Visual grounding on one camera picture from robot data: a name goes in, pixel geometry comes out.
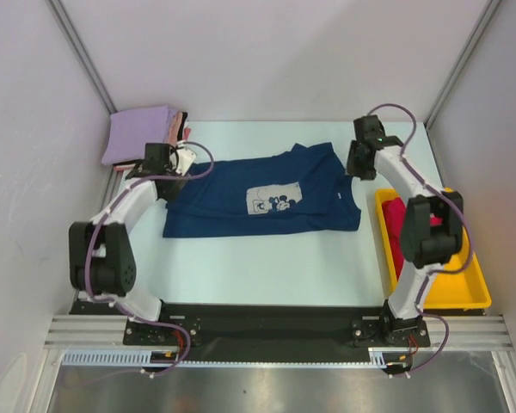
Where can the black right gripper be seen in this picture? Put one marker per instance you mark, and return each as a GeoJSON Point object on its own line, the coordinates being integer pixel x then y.
{"type": "Point", "coordinates": [352, 169]}

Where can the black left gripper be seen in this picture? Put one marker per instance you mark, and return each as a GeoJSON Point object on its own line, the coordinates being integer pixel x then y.
{"type": "Point", "coordinates": [175, 192]}

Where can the navy blue printed t-shirt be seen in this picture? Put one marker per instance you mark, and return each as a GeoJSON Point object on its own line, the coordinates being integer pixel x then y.
{"type": "Point", "coordinates": [301, 190]}

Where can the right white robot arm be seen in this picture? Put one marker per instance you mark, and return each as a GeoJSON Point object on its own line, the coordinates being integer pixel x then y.
{"type": "Point", "coordinates": [406, 303]}

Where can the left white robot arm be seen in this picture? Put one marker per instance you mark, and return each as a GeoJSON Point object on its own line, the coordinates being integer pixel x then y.
{"type": "Point", "coordinates": [101, 258]}

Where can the folded lilac t-shirt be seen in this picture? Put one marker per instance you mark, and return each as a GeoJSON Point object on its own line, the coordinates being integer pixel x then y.
{"type": "Point", "coordinates": [137, 135]}

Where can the folded peach t-shirt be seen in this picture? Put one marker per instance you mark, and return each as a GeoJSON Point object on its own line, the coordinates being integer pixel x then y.
{"type": "Point", "coordinates": [176, 131]}

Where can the folded black t-shirt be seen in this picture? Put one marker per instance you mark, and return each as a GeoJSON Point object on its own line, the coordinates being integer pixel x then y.
{"type": "Point", "coordinates": [181, 129]}

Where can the crimson red t-shirt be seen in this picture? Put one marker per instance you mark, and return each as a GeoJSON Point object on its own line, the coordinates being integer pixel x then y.
{"type": "Point", "coordinates": [391, 213]}

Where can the yellow plastic bin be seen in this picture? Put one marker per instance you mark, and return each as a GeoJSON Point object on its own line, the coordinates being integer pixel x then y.
{"type": "Point", "coordinates": [429, 237]}

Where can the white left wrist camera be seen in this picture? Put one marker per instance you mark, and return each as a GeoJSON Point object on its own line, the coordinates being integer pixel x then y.
{"type": "Point", "coordinates": [182, 159]}

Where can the right aluminium corner post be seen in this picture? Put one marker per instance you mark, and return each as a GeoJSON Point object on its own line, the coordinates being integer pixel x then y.
{"type": "Point", "coordinates": [473, 41]}

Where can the aluminium corner post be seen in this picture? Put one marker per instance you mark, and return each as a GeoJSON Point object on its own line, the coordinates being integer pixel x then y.
{"type": "Point", "coordinates": [80, 51]}
{"type": "Point", "coordinates": [473, 41]}

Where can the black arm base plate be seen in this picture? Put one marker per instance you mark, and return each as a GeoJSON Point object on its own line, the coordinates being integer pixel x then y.
{"type": "Point", "coordinates": [279, 329]}

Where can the left aluminium corner post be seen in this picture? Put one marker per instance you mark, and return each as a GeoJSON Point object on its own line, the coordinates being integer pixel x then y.
{"type": "Point", "coordinates": [80, 51]}

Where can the aluminium table edge rail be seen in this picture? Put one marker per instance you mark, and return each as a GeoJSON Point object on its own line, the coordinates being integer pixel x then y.
{"type": "Point", "coordinates": [478, 333]}

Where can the white slotted cable duct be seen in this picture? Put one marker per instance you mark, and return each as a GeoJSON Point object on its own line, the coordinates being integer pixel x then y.
{"type": "Point", "coordinates": [159, 359]}

